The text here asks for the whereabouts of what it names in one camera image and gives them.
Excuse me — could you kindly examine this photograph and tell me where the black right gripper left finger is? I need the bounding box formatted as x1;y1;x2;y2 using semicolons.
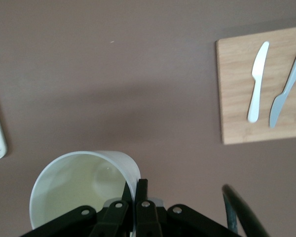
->
88;182;133;237

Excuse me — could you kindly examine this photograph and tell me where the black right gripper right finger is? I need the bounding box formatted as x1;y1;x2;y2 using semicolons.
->
135;178;165;237

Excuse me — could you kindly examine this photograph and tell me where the white plastic cup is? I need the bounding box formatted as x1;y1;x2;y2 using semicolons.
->
29;150;141;237

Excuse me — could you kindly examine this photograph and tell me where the bamboo cutting board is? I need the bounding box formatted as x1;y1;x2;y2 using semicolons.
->
216;26;296;145

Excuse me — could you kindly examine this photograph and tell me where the grey plastic knife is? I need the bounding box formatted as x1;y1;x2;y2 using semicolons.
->
268;50;296;128

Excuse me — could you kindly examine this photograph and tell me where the white plastic knife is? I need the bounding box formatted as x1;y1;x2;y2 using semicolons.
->
247;41;270;123

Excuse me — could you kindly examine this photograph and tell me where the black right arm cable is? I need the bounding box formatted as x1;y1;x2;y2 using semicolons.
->
222;184;271;237

